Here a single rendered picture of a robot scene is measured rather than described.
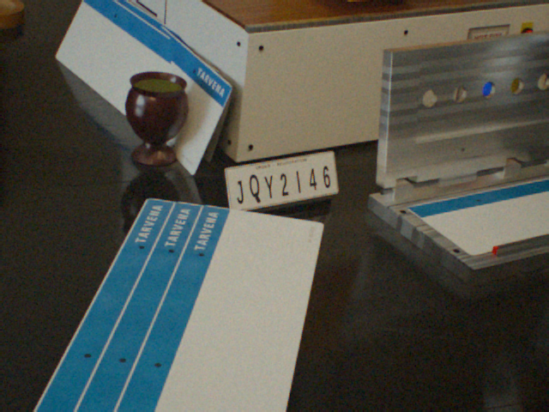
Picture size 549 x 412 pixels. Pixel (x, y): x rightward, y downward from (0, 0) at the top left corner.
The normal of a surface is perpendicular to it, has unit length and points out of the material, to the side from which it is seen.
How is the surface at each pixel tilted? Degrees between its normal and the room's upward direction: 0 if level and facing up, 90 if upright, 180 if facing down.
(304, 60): 90
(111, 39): 63
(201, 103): 69
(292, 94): 90
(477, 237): 0
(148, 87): 0
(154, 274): 0
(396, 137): 81
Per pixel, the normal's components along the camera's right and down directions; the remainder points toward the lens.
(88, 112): 0.11, -0.89
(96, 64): -0.69, -0.25
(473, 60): 0.53, 0.29
